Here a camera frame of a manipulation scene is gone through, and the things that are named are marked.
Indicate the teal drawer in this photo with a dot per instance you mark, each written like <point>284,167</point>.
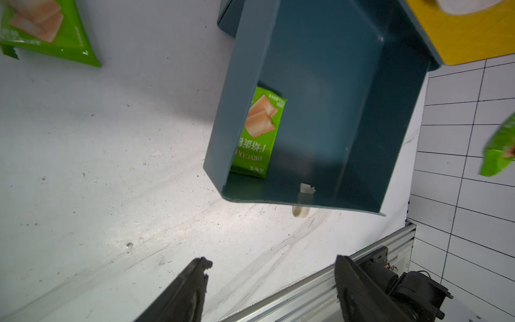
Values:
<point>350,73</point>

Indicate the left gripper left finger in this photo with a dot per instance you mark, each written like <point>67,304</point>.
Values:
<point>184,298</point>

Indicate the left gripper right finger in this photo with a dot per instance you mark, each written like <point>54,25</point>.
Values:
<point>362,290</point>

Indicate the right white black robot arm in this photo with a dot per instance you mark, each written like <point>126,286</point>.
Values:
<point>414,292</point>

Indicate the green cookie packet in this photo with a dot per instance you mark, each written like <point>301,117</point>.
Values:
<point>47,27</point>
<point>257,133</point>
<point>499,152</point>

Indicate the yellow drawer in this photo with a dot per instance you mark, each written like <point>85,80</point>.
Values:
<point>466,31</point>

